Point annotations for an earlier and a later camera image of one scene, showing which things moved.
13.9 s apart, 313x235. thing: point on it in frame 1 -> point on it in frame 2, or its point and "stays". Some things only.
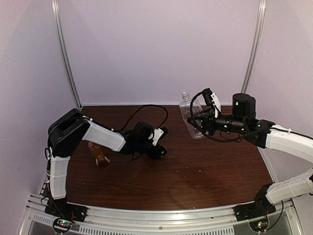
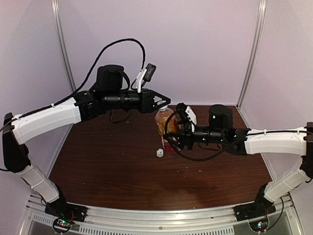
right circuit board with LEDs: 259,225 stays
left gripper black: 156,154 -> 147,99
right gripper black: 208,120 -> 183,139
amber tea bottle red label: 100,154 -> 161,117
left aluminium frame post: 56,13 stays
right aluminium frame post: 256,46 stays
